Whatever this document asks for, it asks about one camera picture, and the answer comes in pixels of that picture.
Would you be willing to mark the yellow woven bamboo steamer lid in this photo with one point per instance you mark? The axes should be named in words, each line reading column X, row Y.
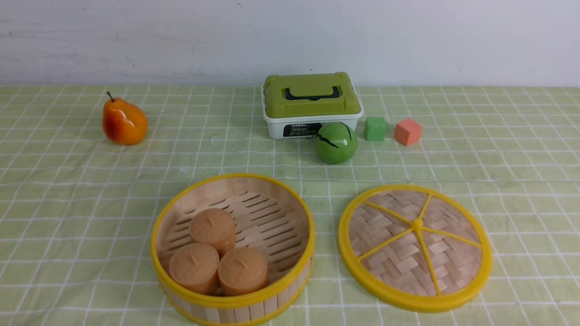
column 414, row 248

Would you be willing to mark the yellow bamboo steamer basket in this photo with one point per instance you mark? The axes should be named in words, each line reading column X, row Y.
column 269, row 216

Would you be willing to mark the green toy round fruit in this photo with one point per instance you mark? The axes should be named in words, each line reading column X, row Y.
column 335, row 143

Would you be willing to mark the green lidded white storage box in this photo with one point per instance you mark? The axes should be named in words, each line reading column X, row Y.
column 297, row 106

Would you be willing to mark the green foam cube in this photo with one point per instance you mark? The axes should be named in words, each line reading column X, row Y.
column 375, row 129

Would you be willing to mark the tan toy bun back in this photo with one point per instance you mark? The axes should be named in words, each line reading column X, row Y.
column 214, row 227

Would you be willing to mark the tan toy bun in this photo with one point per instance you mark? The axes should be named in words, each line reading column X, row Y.
column 242, row 271
column 214, row 227
column 195, row 267

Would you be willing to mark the tan toy bun front right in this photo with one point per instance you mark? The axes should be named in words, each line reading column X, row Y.
column 242, row 271

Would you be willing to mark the pink foam cube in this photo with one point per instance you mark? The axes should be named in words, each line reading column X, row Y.
column 408, row 131

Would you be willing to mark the tan toy bun front left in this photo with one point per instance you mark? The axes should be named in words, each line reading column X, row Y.
column 195, row 267

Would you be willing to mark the orange toy pear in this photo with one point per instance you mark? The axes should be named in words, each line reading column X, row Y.
column 123, row 123

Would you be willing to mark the green checkered tablecloth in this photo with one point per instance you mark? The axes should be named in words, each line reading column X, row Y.
column 77, row 209

